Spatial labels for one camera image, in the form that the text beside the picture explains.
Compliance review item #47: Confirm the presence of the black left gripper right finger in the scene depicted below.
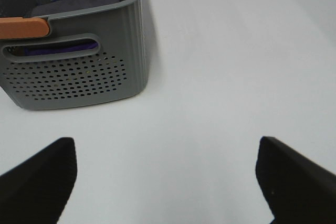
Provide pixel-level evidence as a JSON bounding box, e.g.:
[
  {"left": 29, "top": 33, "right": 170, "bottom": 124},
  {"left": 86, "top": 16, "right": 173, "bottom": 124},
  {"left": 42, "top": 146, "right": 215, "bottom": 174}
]
[{"left": 255, "top": 136, "right": 335, "bottom": 223}]

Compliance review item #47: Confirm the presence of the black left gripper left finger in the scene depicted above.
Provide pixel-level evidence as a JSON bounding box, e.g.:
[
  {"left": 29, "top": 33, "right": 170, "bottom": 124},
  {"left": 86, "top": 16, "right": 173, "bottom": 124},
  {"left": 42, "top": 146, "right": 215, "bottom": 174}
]
[{"left": 1, "top": 137, "right": 78, "bottom": 223}]

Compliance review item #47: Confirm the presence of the grey perforated plastic basket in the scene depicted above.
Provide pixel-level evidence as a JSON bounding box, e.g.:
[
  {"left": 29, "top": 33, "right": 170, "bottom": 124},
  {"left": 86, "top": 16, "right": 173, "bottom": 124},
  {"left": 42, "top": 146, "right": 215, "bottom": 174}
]
[{"left": 1, "top": 0, "right": 148, "bottom": 110}]

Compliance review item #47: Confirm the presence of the grey cloth in basket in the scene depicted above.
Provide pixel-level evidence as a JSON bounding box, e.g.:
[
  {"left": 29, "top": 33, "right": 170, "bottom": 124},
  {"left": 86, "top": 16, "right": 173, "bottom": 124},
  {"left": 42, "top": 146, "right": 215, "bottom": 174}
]
[{"left": 25, "top": 0, "right": 120, "bottom": 17}]

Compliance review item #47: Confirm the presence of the orange basket handle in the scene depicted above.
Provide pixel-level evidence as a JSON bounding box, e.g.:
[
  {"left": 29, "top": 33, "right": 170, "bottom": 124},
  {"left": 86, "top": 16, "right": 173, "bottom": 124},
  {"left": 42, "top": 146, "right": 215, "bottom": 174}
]
[{"left": 1, "top": 17, "right": 50, "bottom": 39}]

